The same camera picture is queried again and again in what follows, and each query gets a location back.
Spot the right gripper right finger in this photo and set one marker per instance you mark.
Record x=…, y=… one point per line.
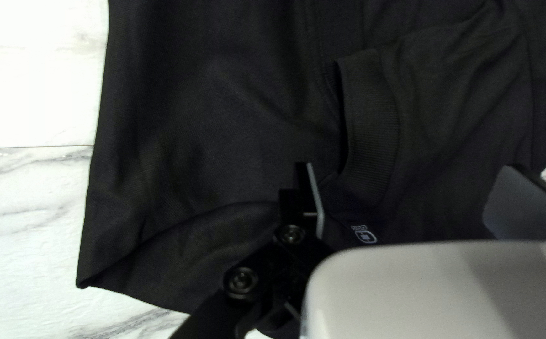
x=527, y=207

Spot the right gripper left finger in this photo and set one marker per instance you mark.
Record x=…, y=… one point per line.
x=296, y=226

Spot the black t-shirt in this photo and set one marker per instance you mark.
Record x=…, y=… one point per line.
x=235, y=117

